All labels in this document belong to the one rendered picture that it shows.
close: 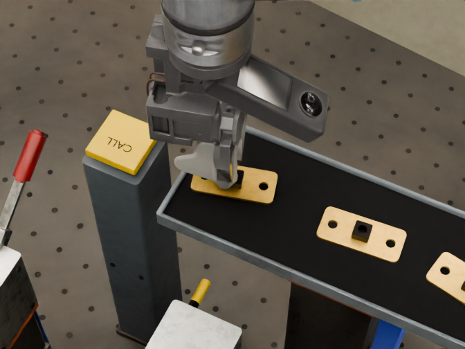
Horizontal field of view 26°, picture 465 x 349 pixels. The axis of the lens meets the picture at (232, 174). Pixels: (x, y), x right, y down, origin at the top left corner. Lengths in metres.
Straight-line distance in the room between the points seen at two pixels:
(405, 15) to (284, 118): 1.91
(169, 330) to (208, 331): 0.04
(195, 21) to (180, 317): 0.35
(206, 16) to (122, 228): 0.45
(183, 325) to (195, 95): 0.25
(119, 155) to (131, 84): 0.65
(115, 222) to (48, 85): 0.59
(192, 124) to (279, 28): 0.89
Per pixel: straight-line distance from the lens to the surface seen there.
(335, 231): 1.00
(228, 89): 0.85
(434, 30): 2.74
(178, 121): 0.90
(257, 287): 1.49
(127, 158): 1.05
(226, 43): 0.80
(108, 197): 1.12
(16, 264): 1.13
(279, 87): 0.88
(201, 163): 0.96
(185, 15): 0.78
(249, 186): 1.01
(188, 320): 1.01
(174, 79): 0.87
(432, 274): 1.00
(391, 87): 1.71
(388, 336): 1.47
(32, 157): 1.12
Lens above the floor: 2.03
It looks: 57 degrees down
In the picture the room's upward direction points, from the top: straight up
